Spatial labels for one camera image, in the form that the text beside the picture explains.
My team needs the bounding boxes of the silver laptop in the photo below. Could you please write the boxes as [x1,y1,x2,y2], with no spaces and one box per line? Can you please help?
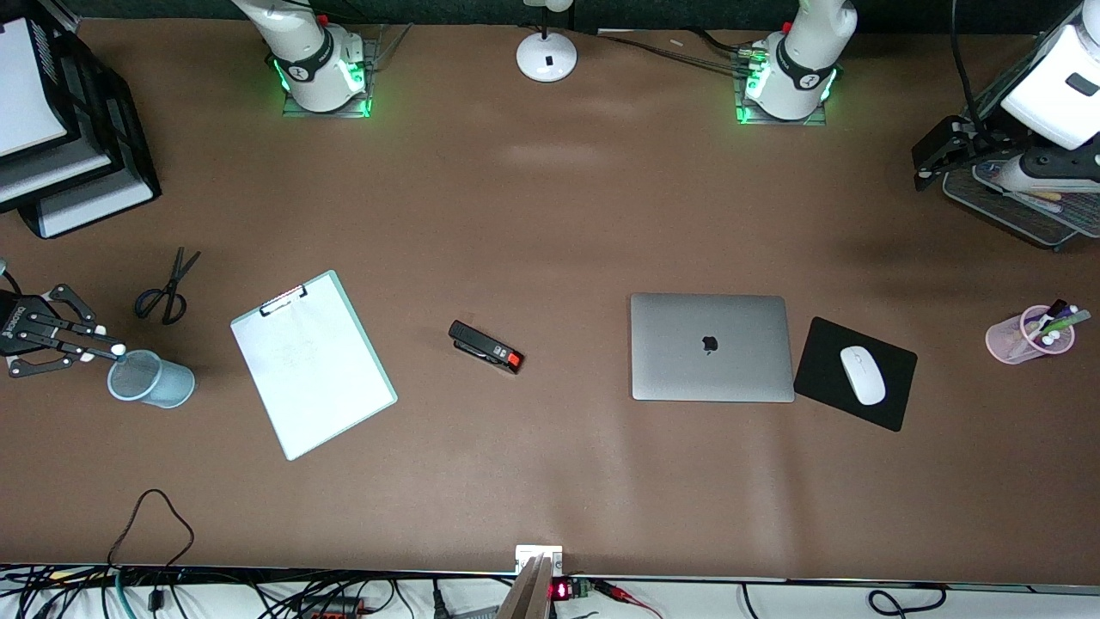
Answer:
[630,292,797,403]

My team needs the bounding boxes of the black marker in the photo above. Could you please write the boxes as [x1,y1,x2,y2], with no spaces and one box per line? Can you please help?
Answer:
[1027,298,1068,336]

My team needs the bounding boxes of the green marker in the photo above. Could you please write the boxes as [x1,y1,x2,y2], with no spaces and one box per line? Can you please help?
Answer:
[1038,309,1092,339]

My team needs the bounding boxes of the purple marker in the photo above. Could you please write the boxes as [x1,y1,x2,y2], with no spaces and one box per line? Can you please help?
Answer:
[1023,303,1079,333]

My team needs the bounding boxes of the metal mesh desk organizer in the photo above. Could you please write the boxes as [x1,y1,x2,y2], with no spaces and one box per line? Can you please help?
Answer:
[943,159,1100,252]

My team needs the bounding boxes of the blue mesh pen cup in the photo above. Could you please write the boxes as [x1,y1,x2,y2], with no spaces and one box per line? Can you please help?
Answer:
[107,346,197,409]

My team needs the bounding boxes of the black scissors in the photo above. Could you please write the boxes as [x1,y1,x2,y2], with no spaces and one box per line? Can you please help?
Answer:
[134,247,203,326]

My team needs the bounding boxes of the black stacked paper tray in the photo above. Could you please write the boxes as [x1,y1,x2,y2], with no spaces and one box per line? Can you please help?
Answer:
[0,0,163,241]

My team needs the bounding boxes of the pink mesh pen cup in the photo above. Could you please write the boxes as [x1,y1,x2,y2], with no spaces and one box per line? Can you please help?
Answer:
[986,305,1077,365]

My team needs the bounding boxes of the white computer mouse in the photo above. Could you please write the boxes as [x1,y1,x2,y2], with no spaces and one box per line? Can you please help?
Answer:
[839,345,887,407]

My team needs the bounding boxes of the mint clipboard with paper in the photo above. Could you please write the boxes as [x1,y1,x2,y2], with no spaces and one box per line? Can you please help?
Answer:
[229,269,399,463]

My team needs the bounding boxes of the black mouse pad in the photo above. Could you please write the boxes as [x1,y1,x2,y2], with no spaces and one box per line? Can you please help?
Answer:
[792,316,919,433]

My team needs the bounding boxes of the white round-base stand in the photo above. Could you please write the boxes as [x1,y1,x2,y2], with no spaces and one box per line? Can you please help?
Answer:
[516,0,578,84]

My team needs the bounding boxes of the black red stapler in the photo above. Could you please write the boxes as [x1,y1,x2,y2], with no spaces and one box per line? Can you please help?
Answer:
[448,320,525,376]

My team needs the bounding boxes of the white mounting plate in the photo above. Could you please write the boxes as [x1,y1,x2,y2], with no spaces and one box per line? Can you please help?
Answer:
[515,545,565,577]

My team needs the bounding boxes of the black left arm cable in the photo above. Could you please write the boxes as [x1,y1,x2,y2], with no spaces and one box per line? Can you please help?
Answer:
[950,0,987,130]

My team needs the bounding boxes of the dark looped cable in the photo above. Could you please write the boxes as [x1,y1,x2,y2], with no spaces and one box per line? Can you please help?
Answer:
[107,488,195,613]

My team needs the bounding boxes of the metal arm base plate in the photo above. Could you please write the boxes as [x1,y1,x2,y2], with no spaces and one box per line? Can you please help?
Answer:
[282,39,372,119]
[735,43,830,127]

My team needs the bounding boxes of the black cable bundle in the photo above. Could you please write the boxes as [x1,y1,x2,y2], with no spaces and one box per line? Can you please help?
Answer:
[593,28,766,74]

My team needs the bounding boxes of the black cable tangle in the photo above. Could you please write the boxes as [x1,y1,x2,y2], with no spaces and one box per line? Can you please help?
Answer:
[0,563,413,619]

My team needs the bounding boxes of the black coiled cable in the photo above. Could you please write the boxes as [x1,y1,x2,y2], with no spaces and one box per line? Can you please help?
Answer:
[737,583,950,619]

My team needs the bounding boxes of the grey metal bracket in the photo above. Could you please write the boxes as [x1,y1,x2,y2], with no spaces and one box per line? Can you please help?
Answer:
[497,555,555,619]

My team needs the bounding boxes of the red wire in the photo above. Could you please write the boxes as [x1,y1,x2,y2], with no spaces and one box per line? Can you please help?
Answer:
[593,579,664,619]

